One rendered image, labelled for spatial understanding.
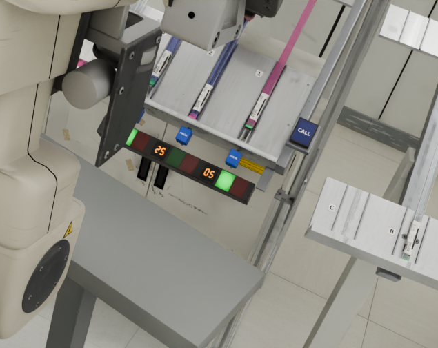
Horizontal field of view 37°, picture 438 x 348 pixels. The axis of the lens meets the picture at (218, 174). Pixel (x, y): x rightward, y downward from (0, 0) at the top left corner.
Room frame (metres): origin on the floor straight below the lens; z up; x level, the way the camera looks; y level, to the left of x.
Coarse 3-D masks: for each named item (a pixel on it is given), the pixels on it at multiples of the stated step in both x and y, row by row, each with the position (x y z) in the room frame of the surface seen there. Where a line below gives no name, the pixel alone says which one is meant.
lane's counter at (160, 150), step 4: (156, 144) 1.12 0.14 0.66; (160, 144) 1.12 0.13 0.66; (164, 144) 1.12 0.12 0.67; (156, 148) 1.12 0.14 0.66; (160, 148) 1.12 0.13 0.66; (164, 148) 1.12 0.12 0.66; (168, 148) 1.12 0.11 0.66; (152, 152) 1.11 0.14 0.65; (156, 152) 1.11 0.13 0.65; (160, 152) 1.11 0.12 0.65; (164, 152) 1.11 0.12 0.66; (156, 156) 1.10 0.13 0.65; (160, 156) 1.11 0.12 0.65; (164, 156) 1.11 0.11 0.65
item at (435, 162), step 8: (432, 160) 1.05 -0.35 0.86; (432, 168) 1.04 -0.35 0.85; (432, 176) 1.03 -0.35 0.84; (424, 184) 1.02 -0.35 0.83; (432, 184) 1.02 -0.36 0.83; (424, 192) 1.01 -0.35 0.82; (424, 200) 1.00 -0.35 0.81; (416, 208) 0.99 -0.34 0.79; (424, 208) 0.99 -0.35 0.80; (416, 216) 0.97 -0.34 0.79; (408, 256) 0.92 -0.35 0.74
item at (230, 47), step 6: (228, 42) 1.27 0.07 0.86; (234, 42) 1.27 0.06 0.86; (228, 48) 1.26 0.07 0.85; (222, 54) 1.25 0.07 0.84; (228, 54) 1.25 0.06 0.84; (222, 60) 1.24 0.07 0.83; (216, 66) 1.23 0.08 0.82; (222, 66) 1.23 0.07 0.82; (216, 72) 1.22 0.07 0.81; (210, 78) 1.21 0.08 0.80; (216, 78) 1.21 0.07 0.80; (210, 84) 1.20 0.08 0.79; (192, 114) 1.15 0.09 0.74; (198, 114) 1.16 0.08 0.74
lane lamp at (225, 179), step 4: (224, 172) 1.10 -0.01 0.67; (220, 176) 1.09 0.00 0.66; (224, 176) 1.09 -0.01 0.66; (228, 176) 1.10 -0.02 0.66; (232, 176) 1.10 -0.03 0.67; (220, 180) 1.09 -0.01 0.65; (224, 180) 1.09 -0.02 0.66; (228, 180) 1.09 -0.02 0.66; (232, 180) 1.09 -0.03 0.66; (216, 184) 1.08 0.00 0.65; (220, 184) 1.08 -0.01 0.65; (224, 184) 1.08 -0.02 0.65; (228, 184) 1.08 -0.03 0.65; (224, 188) 1.08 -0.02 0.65; (228, 188) 1.08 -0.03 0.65
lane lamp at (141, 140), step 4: (140, 132) 1.14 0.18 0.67; (136, 136) 1.13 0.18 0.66; (140, 136) 1.13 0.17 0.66; (144, 136) 1.13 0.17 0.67; (148, 136) 1.13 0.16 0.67; (136, 140) 1.12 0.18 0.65; (140, 140) 1.12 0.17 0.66; (144, 140) 1.12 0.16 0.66; (148, 140) 1.13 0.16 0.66; (132, 144) 1.11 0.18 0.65; (136, 144) 1.12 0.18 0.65; (140, 144) 1.12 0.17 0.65; (144, 144) 1.12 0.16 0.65; (136, 148) 1.11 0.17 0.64; (140, 148) 1.11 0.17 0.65; (144, 148) 1.11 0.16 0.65
